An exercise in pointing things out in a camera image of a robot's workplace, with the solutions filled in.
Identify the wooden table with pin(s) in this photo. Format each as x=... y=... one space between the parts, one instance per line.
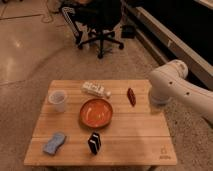
x=137 y=136

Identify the blue sponge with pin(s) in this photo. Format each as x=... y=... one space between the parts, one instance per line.
x=54 y=143

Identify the clear plastic cup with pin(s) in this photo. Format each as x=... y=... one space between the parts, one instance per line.
x=58 y=100

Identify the dark red oblong object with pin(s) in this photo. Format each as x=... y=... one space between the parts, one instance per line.
x=131 y=97

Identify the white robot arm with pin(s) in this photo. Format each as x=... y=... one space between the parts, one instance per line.
x=168 y=81

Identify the black office chair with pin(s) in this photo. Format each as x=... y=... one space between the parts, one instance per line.
x=100 y=17

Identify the black box on floor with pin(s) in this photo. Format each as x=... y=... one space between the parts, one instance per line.
x=128 y=31

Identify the orange round plate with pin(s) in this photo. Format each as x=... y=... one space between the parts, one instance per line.
x=96 y=113

